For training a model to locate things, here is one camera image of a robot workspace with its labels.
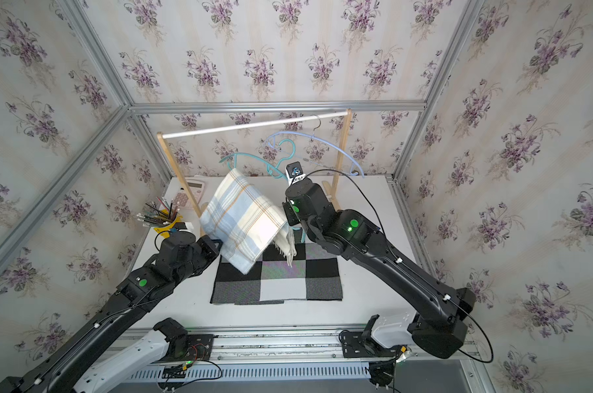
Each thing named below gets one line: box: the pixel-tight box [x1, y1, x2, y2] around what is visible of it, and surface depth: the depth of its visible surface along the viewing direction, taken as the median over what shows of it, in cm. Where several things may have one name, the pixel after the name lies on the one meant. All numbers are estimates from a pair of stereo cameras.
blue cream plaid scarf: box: [199, 167, 297, 275], surface depth 70 cm
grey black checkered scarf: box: [210, 243, 344, 306], surface depth 86 cm
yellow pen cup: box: [153, 209, 184, 239], surface depth 95 cm
